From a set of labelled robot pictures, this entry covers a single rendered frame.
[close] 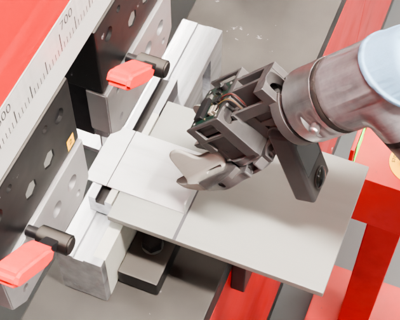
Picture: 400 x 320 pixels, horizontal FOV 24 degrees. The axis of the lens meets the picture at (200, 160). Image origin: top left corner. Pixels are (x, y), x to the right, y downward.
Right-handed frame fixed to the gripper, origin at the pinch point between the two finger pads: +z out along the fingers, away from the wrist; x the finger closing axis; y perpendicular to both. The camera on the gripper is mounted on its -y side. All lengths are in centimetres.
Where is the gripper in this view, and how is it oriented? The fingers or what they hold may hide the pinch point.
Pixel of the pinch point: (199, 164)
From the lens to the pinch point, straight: 105.5
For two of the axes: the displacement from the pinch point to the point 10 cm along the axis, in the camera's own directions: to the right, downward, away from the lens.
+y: -7.1, -5.9, -3.8
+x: -3.8, 7.7, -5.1
